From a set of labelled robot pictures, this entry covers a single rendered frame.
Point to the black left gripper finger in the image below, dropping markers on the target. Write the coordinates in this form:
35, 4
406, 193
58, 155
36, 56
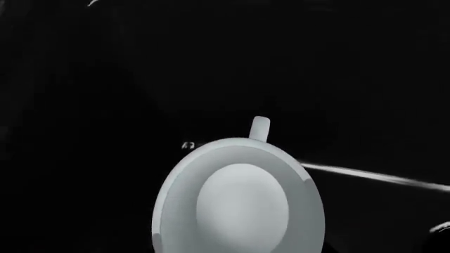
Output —
441, 240

